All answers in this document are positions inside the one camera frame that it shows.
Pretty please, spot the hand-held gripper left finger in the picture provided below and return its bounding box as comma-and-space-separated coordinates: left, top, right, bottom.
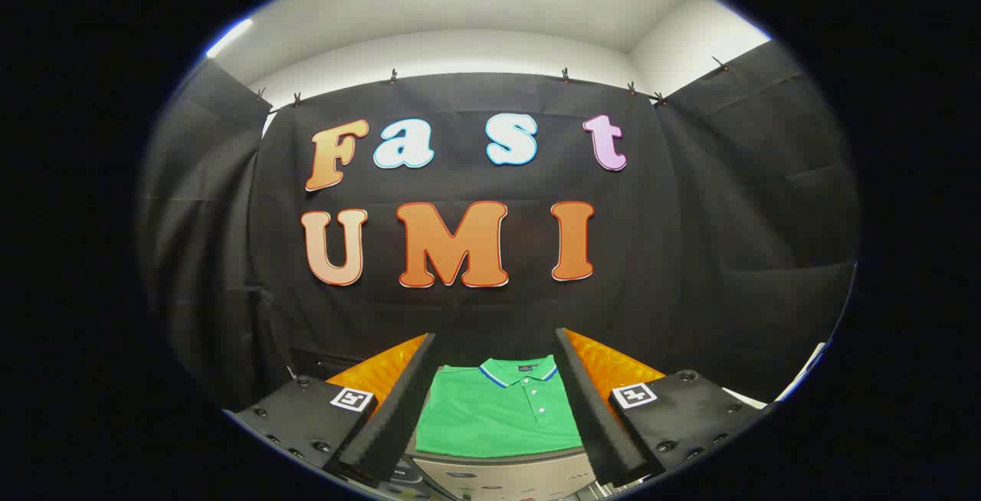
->
225, 332, 438, 488

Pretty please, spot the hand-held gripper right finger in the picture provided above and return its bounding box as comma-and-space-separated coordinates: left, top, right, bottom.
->
554, 327, 775, 489

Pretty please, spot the dark grey washing machine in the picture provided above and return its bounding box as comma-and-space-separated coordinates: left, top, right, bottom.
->
383, 459, 434, 501

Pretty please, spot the green polo shirt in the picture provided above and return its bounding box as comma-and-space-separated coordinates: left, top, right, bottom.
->
414, 354, 585, 460

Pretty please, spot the white sheet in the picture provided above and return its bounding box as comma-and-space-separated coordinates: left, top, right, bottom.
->
720, 386, 769, 411

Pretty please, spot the white board edge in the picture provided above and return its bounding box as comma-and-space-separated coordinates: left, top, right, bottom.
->
776, 342, 828, 404

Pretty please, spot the row of black backdrop clips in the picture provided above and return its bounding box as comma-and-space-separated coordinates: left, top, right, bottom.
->
255, 57, 730, 107

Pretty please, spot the ceiling light panel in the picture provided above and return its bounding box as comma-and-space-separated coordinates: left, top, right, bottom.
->
204, 17, 255, 60

